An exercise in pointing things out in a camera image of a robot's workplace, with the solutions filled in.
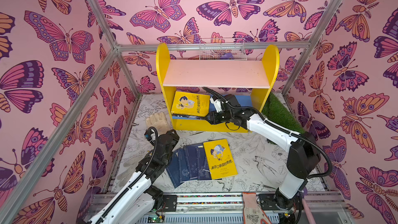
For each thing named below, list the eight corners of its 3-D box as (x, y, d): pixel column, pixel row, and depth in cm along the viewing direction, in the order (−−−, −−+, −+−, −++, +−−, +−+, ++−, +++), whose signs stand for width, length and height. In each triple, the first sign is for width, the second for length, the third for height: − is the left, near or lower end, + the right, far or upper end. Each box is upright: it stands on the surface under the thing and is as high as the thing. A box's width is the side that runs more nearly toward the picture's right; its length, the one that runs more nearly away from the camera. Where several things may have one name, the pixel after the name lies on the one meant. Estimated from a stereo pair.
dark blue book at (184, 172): (180, 182, 82) (179, 181, 79) (175, 152, 93) (174, 150, 90) (191, 179, 83) (191, 178, 80) (185, 149, 94) (184, 147, 91)
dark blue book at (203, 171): (198, 181, 82) (198, 179, 79) (196, 148, 93) (196, 146, 91) (211, 179, 82) (211, 178, 80) (207, 147, 94) (207, 145, 91)
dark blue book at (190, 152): (190, 179, 82) (190, 177, 80) (184, 148, 93) (183, 146, 91) (203, 175, 83) (203, 173, 81) (195, 145, 94) (195, 143, 92)
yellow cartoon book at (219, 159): (210, 180, 83) (210, 178, 79) (203, 145, 95) (203, 142, 92) (236, 175, 84) (237, 173, 81) (226, 141, 97) (226, 138, 94)
